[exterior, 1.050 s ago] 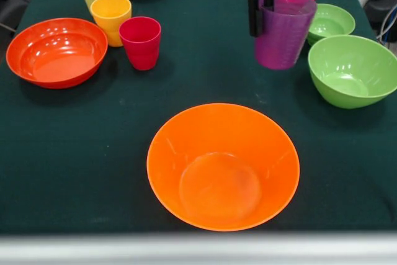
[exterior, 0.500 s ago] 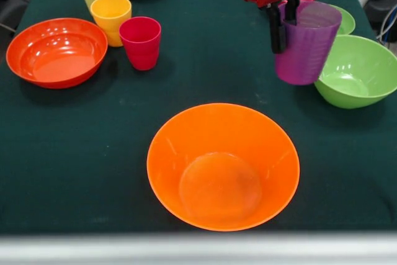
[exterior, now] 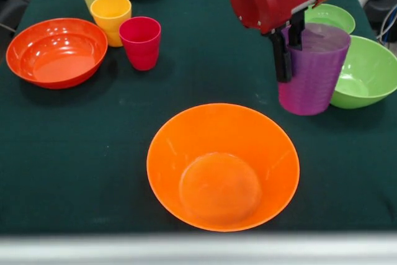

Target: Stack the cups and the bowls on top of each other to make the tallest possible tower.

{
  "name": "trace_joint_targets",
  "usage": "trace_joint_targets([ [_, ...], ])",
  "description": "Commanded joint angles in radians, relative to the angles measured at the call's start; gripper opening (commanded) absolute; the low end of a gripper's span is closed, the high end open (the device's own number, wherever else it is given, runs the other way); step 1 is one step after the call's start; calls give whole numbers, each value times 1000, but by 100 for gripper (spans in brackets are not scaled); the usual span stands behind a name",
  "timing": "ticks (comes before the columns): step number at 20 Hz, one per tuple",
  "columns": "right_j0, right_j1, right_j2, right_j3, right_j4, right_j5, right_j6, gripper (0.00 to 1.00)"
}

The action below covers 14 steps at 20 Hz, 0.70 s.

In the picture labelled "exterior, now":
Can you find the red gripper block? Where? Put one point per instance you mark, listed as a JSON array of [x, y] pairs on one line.
[[260, 4]]

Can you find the purple cup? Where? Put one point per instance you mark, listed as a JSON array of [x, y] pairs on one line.
[[313, 85]]

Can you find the small green bowl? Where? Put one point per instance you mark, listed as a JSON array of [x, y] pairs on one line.
[[335, 18]]

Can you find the large green bowl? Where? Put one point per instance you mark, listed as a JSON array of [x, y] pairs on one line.
[[369, 72]]

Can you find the large orange bowl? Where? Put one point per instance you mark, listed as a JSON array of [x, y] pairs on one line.
[[223, 168]]

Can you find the pink cup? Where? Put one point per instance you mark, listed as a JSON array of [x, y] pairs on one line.
[[141, 47]]

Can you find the yellow cup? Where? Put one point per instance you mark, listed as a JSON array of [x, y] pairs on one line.
[[110, 16]]

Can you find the dark green tablecloth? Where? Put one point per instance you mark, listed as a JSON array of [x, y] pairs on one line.
[[93, 153]]

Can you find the wide red-orange bowl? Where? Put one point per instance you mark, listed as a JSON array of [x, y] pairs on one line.
[[57, 57]]

